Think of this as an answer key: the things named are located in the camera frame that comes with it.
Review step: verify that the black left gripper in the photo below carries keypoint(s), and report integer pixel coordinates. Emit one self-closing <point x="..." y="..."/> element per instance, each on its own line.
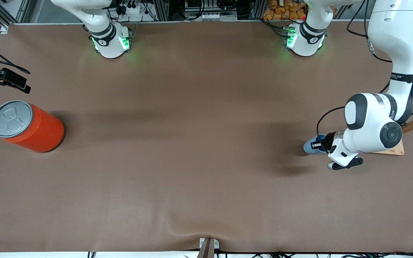
<point x="328" y="138"/>

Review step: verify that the brown table mat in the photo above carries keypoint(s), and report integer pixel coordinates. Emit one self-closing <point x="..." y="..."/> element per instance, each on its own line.
<point x="206" y="107"/>

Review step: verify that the orange snack bag pile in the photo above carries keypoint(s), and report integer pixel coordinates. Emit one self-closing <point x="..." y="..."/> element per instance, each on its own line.
<point x="281" y="10"/>

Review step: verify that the orange can with grey lid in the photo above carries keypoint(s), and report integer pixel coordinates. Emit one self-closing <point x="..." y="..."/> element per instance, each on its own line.
<point x="41" y="130"/>

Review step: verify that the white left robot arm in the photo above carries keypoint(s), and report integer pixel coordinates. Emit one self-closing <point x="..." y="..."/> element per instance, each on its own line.
<point x="396" y="36"/>

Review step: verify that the light blue plastic cup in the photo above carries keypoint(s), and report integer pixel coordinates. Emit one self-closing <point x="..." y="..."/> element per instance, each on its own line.
<point x="310" y="148"/>

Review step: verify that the white terminal block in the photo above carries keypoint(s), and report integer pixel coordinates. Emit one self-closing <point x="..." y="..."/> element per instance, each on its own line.
<point x="215" y="16"/>

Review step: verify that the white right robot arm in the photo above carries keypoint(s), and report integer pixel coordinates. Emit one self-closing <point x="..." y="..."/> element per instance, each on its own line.
<point x="108" y="43"/>

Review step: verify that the metal bracket with brown post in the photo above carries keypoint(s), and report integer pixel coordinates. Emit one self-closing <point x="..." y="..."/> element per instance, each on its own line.
<point x="208" y="251"/>

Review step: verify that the white power strip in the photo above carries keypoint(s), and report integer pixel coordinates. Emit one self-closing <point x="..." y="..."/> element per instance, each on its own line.
<point x="131" y="10"/>

